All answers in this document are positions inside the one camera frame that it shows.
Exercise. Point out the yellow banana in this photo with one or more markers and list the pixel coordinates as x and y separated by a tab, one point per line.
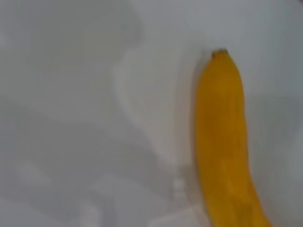
221	132

